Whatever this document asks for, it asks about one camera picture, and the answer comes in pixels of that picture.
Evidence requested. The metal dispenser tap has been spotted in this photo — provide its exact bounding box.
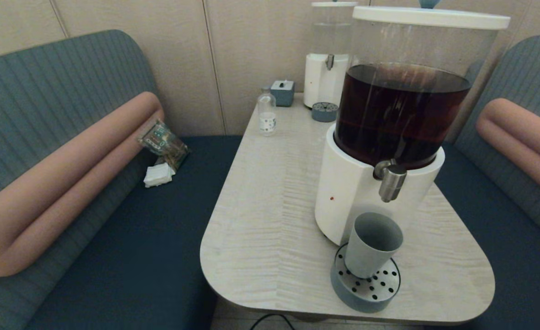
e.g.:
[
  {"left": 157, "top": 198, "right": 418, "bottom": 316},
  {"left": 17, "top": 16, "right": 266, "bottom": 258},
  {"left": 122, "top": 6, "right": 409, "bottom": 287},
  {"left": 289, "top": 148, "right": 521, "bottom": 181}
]
[{"left": 373, "top": 159, "right": 408, "bottom": 203}]

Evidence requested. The grey plastic cup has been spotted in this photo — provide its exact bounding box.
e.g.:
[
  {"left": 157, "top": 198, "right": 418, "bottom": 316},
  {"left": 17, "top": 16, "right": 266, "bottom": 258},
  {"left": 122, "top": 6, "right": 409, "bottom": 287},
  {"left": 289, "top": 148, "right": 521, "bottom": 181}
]
[{"left": 344, "top": 212, "right": 404, "bottom": 280}]

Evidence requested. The small glass bottle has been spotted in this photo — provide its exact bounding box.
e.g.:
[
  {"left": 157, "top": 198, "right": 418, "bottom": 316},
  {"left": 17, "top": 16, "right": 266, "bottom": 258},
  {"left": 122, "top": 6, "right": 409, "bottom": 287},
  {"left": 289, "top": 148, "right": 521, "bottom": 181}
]
[{"left": 258, "top": 88, "right": 277, "bottom": 137}]

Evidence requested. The small blue-grey box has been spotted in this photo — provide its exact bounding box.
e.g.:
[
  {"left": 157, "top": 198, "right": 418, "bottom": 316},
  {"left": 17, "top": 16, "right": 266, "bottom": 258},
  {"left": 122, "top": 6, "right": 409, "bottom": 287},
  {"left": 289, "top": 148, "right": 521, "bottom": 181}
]
[{"left": 270, "top": 80, "right": 295, "bottom": 108}]

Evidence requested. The small blue-grey drip tray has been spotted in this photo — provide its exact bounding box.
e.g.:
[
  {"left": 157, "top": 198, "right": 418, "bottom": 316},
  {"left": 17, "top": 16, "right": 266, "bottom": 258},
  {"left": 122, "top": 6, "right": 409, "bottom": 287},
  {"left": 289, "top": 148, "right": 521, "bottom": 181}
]
[{"left": 312, "top": 102, "right": 339, "bottom": 123}]

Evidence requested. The white dispenser with dark tea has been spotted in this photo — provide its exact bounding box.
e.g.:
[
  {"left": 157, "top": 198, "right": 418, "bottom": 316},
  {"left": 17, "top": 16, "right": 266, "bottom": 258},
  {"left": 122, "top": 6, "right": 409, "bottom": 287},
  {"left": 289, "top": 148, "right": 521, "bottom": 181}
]
[{"left": 314, "top": 18, "right": 503, "bottom": 246}]

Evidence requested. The small white water dispenser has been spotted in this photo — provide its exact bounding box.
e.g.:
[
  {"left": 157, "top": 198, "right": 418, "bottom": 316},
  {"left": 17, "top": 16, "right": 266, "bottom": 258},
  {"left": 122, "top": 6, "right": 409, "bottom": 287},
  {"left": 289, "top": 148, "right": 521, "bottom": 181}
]
[{"left": 304, "top": 0, "right": 359, "bottom": 110}]

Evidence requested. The printed snack packet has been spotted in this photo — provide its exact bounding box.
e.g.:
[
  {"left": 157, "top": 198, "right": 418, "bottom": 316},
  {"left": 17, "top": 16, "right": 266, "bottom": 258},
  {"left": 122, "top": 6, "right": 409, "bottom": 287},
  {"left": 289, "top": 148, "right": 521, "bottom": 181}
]
[{"left": 138, "top": 120, "right": 189, "bottom": 171}]

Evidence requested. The folded white napkin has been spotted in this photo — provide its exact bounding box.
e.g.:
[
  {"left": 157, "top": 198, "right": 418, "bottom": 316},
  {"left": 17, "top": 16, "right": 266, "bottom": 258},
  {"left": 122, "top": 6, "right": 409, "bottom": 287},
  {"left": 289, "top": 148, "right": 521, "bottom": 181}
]
[{"left": 143, "top": 163, "right": 176, "bottom": 188}]

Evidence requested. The large perforated metal drip tray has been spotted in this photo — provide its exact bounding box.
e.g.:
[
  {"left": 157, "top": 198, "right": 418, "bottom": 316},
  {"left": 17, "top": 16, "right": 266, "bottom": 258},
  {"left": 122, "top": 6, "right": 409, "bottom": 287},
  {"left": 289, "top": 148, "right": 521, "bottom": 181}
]
[{"left": 330, "top": 243, "right": 401, "bottom": 314}]

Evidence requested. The pink sofa bolster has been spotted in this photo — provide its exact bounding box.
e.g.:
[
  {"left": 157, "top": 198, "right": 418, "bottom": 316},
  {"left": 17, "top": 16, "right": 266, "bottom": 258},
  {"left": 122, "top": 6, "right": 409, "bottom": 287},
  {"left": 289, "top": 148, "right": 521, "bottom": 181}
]
[
  {"left": 0, "top": 92, "right": 165, "bottom": 278},
  {"left": 476, "top": 99, "right": 540, "bottom": 204}
]

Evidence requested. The white dispenser lid, blue knob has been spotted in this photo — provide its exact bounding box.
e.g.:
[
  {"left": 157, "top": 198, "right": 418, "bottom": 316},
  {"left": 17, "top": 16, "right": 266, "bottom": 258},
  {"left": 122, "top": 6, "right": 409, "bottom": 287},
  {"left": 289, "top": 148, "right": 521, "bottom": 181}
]
[{"left": 352, "top": 0, "right": 511, "bottom": 31}]

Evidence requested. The blue ribbed sofa bench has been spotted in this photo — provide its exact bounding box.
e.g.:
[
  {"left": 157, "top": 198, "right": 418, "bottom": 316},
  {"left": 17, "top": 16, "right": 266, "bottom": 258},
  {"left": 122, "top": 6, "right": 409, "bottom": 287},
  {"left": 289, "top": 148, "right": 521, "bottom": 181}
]
[
  {"left": 435, "top": 36, "right": 540, "bottom": 330},
  {"left": 0, "top": 30, "right": 243, "bottom": 330}
]

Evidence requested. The black floor cable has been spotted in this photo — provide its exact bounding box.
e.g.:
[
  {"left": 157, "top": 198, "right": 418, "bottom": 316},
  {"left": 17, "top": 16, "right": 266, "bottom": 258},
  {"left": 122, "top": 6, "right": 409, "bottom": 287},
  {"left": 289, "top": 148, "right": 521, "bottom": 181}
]
[{"left": 250, "top": 314, "right": 294, "bottom": 330}]

